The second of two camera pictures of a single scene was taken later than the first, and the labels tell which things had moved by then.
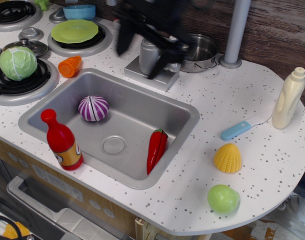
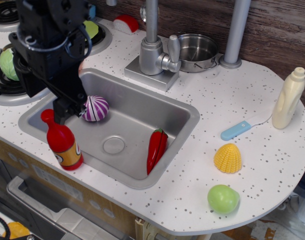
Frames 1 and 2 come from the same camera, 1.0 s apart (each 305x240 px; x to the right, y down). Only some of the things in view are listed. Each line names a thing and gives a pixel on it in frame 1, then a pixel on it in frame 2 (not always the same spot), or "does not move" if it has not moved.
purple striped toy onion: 93,108 does not move
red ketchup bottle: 61,140 does not move
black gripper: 168,17 to 52,63
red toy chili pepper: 157,146 does not move
